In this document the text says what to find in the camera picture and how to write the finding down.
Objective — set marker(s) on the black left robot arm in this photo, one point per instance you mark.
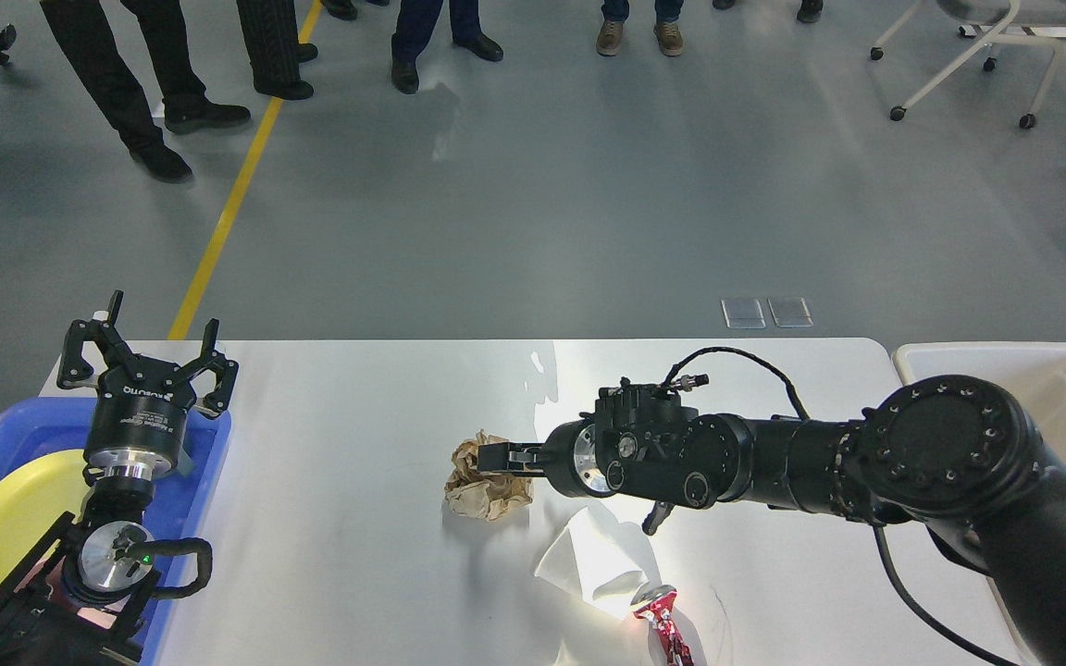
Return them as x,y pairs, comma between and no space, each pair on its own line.
78,596

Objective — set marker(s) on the white plastic bin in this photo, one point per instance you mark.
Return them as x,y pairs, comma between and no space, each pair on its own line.
1033,372

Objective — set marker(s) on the brown paper ball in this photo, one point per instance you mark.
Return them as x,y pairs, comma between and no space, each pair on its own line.
490,497

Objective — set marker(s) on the pink ribbed mug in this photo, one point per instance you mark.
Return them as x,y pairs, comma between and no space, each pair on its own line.
54,590

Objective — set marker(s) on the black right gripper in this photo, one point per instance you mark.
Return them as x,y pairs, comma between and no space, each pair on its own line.
568,459

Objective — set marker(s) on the white paper napkin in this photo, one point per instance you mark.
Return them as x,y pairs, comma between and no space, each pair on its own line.
599,560

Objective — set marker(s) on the white rolling chair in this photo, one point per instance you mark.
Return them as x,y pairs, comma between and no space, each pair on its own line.
993,23

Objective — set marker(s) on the red snack wrapper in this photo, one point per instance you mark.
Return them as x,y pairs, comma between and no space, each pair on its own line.
656,606

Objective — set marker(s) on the grey-blue mug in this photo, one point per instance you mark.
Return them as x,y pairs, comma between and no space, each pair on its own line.
185,464

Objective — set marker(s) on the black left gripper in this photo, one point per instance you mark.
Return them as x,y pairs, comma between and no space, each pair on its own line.
137,421

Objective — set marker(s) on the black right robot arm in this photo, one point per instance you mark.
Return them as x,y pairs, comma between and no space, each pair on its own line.
953,452

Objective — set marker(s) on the yellow plastic plate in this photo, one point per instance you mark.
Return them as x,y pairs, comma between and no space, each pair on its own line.
32,497

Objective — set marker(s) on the floor outlet cover pair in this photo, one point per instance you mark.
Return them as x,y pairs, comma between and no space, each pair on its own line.
761,313

